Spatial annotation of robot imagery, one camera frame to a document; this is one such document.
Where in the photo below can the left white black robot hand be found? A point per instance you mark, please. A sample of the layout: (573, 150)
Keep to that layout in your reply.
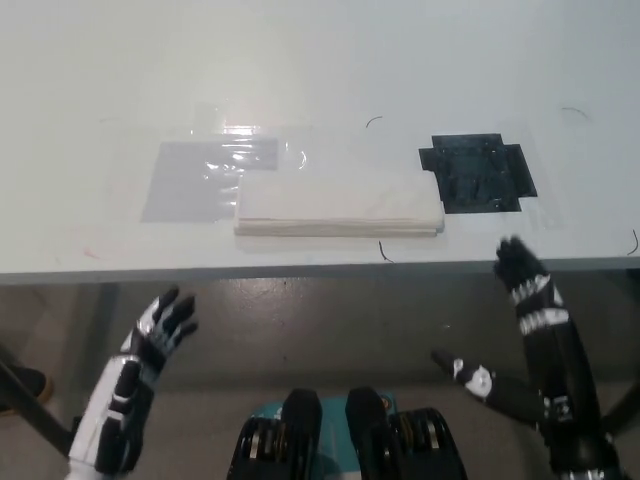
(112, 400)

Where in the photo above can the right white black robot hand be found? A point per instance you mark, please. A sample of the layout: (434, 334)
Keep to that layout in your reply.
(560, 380)

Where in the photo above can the black teal robot torso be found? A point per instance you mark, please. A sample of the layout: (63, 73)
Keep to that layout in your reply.
(360, 435)

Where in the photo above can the white napkin stack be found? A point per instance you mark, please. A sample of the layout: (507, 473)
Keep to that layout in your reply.
(335, 202)

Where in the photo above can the black metal table brace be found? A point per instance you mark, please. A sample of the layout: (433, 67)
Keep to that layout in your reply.
(35, 400)

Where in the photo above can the dark shoe with tan sole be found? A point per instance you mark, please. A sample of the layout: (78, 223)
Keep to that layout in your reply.
(27, 382)

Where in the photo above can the clear plastic bag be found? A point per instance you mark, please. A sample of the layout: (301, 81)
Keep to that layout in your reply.
(190, 190)

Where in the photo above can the black tape patch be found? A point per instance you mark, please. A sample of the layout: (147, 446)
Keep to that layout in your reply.
(475, 172)

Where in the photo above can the clear plastic tape film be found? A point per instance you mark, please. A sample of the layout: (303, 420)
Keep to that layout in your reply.
(250, 130)

